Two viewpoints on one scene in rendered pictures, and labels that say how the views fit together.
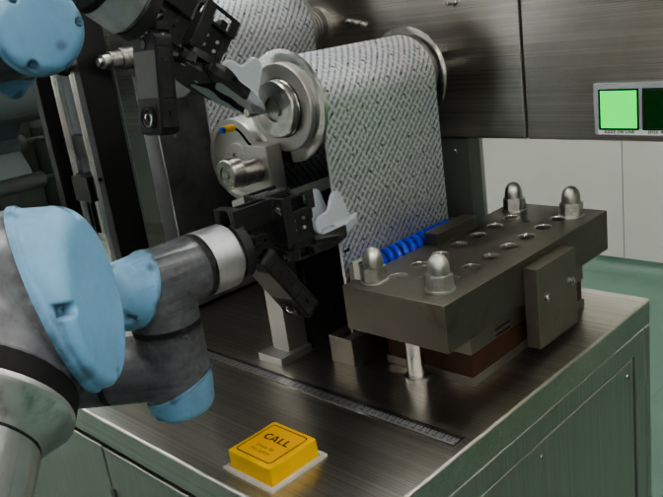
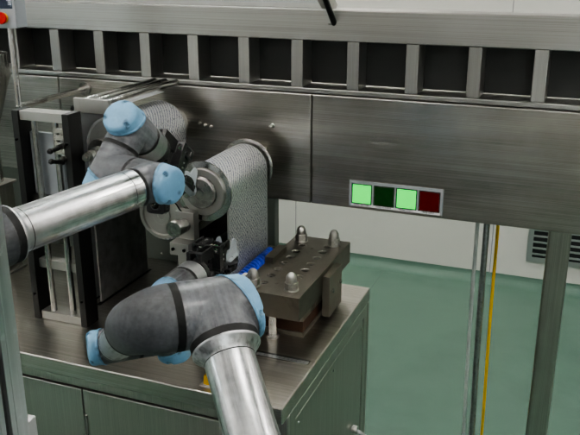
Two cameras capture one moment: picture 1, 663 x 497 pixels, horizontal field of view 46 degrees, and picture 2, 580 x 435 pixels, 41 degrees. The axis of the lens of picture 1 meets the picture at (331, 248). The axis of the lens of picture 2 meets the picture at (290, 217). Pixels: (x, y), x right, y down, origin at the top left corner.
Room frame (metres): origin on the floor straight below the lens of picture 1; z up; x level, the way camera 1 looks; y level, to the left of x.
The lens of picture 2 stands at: (-0.69, 0.61, 1.80)
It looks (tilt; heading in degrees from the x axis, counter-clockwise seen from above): 19 degrees down; 335
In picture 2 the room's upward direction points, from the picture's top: straight up
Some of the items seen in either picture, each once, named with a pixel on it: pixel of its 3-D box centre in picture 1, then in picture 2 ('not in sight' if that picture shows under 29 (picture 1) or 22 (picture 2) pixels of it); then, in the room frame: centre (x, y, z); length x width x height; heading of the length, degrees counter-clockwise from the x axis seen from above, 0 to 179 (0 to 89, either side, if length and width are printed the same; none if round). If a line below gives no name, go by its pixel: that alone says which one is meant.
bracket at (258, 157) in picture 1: (267, 255); (185, 272); (1.02, 0.09, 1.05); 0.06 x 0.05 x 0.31; 133
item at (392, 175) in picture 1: (392, 187); (249, 231); (1.06, -0.10, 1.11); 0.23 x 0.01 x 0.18; 133
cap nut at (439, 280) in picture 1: (438, 271); (291, 280); (0.86, -0.12, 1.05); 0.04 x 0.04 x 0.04
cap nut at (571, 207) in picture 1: (570, 200); (333, 237); (1.08, -0.35, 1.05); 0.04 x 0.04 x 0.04
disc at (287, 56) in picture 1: (286, 106); (204, 191); (1.02, 0.03, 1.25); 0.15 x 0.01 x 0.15; 43
